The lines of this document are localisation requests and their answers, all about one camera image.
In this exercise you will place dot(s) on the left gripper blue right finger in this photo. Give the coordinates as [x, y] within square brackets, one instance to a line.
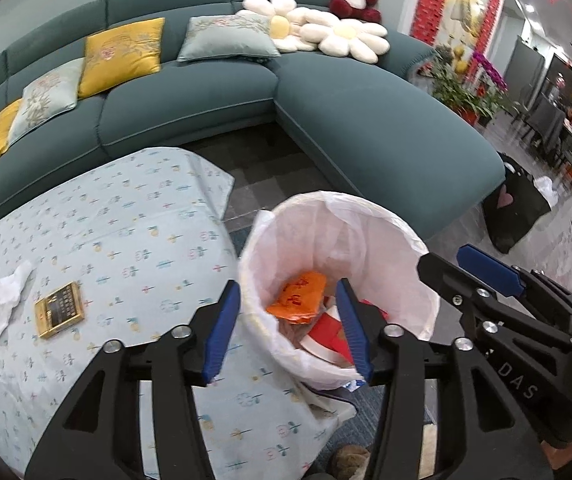
[349, 308]

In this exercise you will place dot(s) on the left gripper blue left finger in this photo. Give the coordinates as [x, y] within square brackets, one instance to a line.
[216, 345]

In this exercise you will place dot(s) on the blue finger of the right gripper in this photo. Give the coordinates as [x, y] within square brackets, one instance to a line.
[490, 271]

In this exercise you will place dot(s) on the red gold gift box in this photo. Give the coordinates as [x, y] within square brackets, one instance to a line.
[328, 332]

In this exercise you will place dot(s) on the orange plastic bag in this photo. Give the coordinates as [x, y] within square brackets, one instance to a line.
[300, 299]

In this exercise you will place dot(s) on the black gold cigarette box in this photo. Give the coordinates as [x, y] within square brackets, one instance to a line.
[58, 311]

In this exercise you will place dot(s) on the white tissue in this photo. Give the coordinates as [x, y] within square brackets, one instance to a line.
[11, 288]

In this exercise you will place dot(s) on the white lined trash bin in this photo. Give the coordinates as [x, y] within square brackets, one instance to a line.
[339, 236]

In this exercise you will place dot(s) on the black bag with heart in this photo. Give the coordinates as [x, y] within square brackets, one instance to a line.
[512, 209]

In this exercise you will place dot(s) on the floral light blue tablecloth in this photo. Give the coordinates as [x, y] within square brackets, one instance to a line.
[144, 237]

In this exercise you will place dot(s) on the dark dining chair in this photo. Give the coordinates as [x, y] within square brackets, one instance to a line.
[546, 121]

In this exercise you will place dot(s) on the potted orchid plant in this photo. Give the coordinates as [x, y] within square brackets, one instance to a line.
[473, 88]

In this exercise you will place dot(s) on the white flower pillow outer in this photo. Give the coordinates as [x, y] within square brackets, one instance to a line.
[366, 42]

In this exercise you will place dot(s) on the white flower pillow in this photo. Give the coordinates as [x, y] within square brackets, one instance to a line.
[289, 25]
[366, 42]

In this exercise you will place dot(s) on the teal sectional sofa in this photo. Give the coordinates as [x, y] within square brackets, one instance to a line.
[367, 128]

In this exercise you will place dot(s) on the white flower pillow inner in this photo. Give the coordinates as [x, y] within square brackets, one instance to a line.
[289, 25]

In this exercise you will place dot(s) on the light blue cushion left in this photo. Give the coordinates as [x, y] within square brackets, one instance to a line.
[46, 97]

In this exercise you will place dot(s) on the light blue cushion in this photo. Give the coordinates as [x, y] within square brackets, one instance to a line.
[46, 97]
[227, 36]

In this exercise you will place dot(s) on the yellow embroidered cushion centre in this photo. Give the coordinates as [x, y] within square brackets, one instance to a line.
[120, 54]

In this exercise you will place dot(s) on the light blue cushion right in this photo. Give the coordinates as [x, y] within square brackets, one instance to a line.
[227, 36]

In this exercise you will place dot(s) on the red patterned wall panel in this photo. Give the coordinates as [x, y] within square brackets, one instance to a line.
[426, 21]

